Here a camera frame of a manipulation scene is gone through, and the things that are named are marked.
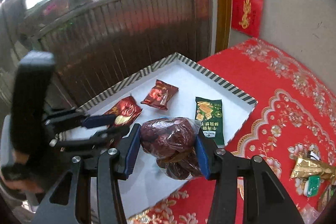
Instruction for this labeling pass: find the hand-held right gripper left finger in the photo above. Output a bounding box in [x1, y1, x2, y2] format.
[31, 123, 142, 224]

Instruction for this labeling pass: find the dark red snack packet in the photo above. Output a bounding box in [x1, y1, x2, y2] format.
[141, 79, 179, 111]
[104, 95, 143, 134]

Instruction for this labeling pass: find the red wall decoration gold figure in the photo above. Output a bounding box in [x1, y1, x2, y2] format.
[231, 0, 264, 38]

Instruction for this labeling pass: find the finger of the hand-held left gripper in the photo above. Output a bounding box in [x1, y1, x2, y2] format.
[50, 126, 130, 152]
[45, 109, 116, 132]

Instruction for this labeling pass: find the gold foil snack packet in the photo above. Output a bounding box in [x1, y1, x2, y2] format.
[290, 153, 336, 180]

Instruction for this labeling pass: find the wooden door frame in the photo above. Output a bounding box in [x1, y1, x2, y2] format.
[214, 0, 233, 54]

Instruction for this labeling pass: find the striped edge white tray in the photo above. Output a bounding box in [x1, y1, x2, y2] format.
[56, 53, 258, 219]

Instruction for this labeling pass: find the dark green cracker packet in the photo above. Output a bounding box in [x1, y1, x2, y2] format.
[195, 96, 225, 146]

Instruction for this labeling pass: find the small green packet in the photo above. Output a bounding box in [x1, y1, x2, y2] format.
[304, 175, 321, 197]

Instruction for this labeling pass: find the person's left hand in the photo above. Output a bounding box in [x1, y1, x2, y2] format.
[0, 153, 45, 193]

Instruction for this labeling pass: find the brown slatted door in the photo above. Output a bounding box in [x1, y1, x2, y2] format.
[24, 0, 213, 109]

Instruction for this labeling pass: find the red floral tablecloth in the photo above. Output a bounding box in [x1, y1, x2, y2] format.
[127, 38, 336, 224]

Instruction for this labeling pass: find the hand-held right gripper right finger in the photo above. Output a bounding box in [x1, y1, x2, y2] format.
[194, 132, 302, 224]

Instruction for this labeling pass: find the clear bag of red dates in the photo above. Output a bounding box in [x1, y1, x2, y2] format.
[140, 116, 204, 180]

